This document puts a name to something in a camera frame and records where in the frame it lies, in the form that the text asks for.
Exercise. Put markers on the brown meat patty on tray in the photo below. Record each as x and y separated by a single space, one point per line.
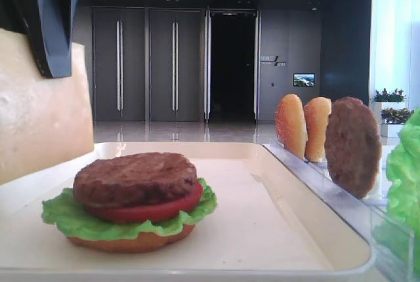
131 180

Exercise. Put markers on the dark double door left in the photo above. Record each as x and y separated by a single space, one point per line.
119 64

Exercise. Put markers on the clear long rail right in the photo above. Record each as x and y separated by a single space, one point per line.
364 215

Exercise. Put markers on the flower planter lower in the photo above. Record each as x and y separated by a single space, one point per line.
393 121

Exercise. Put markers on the red tomato slice on tray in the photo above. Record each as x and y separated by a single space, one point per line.
154 213

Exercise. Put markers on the dark double door middle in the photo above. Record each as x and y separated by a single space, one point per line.
175 65

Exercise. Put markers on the bottom bun on tray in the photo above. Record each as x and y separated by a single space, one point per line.
145 242

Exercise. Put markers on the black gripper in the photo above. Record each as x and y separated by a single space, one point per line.
48 25

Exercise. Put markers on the green lettuce leaf standing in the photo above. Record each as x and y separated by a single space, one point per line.
403 197

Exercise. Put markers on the brown meat patty standing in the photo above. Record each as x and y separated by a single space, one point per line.
352 146

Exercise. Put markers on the green lettuce leaf on tray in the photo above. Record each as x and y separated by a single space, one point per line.
72 220

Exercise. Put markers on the orange cheese slice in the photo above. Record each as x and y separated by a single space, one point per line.
44 122

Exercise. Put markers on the flower planter upper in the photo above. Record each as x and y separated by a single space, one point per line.
395 99

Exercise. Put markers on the bun half outer left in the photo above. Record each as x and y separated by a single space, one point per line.
290 125

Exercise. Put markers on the bun half right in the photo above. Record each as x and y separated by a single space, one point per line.
316 113

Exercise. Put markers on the cream rectangular metal tray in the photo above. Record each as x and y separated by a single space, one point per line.
268 226

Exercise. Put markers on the flower planter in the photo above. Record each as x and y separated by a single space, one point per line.
393 121
395 99

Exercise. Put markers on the dark double door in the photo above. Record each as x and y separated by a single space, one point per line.
119 64
175 65

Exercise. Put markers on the bun half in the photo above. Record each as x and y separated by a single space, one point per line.
316 113
290 125

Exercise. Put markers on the open dark doorway frame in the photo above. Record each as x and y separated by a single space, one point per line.
230 88

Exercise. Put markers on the wall display screen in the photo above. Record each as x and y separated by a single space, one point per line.
303 79

